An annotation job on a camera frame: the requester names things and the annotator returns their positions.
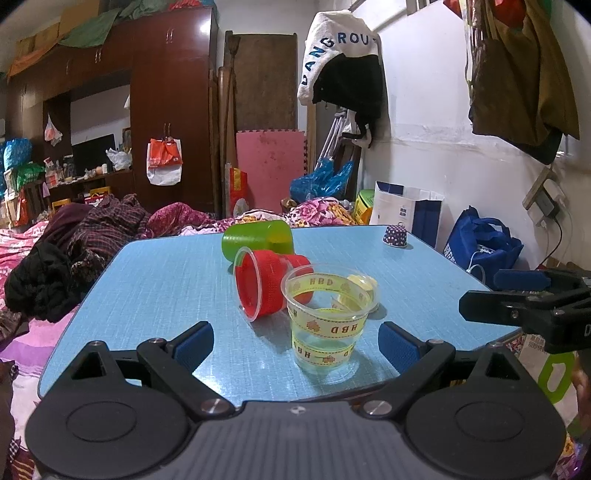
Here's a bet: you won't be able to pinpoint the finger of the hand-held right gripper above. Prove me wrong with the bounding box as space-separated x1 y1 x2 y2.
493 268 583 296
458 289 561 332

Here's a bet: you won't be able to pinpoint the white and red plastic bag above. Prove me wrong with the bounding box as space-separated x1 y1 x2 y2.
43 114 64 147

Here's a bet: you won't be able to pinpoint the green plastic cup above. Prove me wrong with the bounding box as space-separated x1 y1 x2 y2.
222 220 295 264

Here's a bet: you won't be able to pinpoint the pink patterned bed sheet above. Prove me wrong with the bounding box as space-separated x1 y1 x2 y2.
0 220 155 480

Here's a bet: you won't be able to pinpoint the brown wooden wardrobe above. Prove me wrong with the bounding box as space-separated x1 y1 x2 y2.
0 7 221 217

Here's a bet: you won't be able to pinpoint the blue tote bag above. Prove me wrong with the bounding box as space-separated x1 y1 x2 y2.
443 206 525 281

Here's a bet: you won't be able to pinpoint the white wall power strip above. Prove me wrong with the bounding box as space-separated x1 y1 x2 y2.
522 166 571 228

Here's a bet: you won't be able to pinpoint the floral blanket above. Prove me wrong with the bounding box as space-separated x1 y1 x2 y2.
150 196 371 237

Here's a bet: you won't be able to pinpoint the black cable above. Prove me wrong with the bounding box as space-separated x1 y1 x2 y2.
537 216 565 269

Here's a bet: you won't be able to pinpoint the white and blue paper bag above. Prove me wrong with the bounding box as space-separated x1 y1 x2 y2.
369 180 445 248

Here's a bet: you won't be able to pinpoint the green cloth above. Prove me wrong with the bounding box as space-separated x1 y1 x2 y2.
59 0 155 48

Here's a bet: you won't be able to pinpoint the white box with green print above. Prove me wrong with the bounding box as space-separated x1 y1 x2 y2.
516 333 579 408

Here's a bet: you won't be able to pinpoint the plaid clothes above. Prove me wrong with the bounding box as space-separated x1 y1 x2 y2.
45 194 154 280

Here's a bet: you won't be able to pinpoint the pink foam mat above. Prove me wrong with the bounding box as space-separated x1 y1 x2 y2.
236 130 307 214

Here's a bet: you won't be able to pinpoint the black cloth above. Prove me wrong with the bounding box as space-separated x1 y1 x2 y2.
4 241 95 324

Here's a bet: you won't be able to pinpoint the red plastic cup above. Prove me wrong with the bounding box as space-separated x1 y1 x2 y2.
234 247 314 320

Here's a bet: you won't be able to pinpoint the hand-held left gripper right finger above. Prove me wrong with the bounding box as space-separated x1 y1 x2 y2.
362 322 525 421

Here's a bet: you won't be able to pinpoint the orange and white plastic bag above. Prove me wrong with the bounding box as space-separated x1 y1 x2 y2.
146 137 184 186

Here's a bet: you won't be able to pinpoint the blue plastic bag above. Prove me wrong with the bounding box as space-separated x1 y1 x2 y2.
289 157 354 200

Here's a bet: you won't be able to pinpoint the white hooded jacket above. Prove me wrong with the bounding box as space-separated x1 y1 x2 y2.
298 11 384 107

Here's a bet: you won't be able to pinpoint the purple dotted paper cup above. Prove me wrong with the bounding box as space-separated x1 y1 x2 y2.
382 224 408 248

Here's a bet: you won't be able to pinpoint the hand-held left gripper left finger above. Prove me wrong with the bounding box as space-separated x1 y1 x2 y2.
69 322 236 421

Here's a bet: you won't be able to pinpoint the red and yellow bag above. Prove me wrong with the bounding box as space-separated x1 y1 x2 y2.
229 167 249 217

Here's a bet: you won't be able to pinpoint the brown wooden board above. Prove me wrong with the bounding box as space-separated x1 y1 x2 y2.
223 31 299 133

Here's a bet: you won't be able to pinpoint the pale yellow plastic cup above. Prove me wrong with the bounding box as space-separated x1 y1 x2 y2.
335 274 380 315

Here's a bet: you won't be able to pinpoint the metal crutches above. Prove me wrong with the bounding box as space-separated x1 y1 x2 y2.
314 107 357 172

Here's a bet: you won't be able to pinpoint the black hanging garment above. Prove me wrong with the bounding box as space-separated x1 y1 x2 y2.
311 54 391 148

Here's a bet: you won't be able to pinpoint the black television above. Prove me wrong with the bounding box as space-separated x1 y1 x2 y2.
71 134 116 175

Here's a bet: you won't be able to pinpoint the yellow green tin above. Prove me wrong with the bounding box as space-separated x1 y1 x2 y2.
353 189 376 226

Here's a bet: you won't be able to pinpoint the olive hanging jacket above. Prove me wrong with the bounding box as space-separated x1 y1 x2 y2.
464 0 581 165

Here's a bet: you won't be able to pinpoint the clear cup with yellow print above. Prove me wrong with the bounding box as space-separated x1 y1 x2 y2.
281 264 377 376

